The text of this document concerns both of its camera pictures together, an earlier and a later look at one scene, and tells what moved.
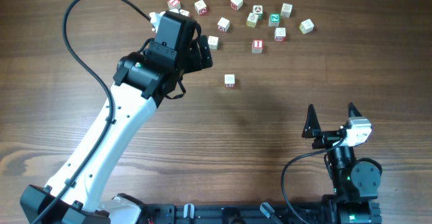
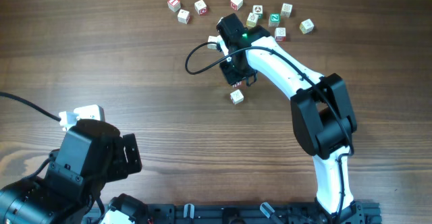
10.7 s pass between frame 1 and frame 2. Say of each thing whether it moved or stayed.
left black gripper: moved
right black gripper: moved
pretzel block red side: stayed
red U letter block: moved
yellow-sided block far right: stayed
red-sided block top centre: stayed
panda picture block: stayed
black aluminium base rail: stayed
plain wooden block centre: stayed
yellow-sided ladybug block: stayed
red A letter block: moved
